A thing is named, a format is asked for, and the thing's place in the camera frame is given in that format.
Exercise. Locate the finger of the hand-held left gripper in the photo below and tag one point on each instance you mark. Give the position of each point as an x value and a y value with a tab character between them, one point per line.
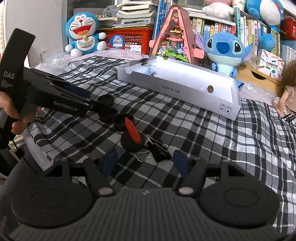
78	90
67	105

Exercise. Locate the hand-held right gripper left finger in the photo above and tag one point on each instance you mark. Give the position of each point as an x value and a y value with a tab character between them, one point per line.
109	162

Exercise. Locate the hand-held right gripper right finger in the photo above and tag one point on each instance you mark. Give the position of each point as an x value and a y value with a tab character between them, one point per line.
181	162

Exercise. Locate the large black binder clip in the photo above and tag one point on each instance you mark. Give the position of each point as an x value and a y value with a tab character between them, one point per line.
159	150

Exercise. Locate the black round cap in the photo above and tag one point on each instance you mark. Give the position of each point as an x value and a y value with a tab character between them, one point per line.
120	122
106	99
130	144
108	115

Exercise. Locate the white cardboard box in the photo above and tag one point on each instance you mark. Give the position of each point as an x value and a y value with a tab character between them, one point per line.
185	92

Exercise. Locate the person's left hand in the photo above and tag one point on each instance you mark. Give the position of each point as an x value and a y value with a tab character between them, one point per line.
7	104

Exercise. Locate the black white plaid cloth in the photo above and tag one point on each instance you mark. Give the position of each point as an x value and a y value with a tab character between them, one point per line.
208	143

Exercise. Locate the blue cat plush toy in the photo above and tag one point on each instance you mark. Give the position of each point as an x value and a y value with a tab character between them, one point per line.
82	32

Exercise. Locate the small black binder clip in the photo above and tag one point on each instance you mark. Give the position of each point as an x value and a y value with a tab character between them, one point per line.
145	61

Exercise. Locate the red plastic crate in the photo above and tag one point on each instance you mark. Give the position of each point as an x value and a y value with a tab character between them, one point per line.
138	39

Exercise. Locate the grey cloth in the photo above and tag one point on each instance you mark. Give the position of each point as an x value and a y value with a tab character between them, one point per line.
111	10

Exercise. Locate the stack of worn books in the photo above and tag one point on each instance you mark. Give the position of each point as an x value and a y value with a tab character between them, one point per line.
136	14

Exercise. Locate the wooden drawer box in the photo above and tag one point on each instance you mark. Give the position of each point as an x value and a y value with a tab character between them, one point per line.
249	76

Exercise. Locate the upright blue picture books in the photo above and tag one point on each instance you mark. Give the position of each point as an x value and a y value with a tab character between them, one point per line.
161	16

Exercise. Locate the pink triangular house model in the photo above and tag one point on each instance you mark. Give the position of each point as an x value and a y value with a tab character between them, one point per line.
175	32

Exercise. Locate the blue alien plush toy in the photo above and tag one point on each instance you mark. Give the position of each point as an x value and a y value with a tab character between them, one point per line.
224	53

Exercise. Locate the long-haired baby doll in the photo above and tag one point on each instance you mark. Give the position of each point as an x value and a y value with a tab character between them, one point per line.
288	97

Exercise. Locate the white label printer box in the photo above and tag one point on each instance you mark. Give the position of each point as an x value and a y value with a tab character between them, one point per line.
270	63

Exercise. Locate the row of shelf books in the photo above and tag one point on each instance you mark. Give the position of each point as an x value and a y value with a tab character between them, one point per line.
217	26

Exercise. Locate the blue white plush toy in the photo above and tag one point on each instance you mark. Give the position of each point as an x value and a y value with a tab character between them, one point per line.
263	14

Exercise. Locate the red plastic basket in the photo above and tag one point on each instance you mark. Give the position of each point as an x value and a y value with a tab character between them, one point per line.
289	27

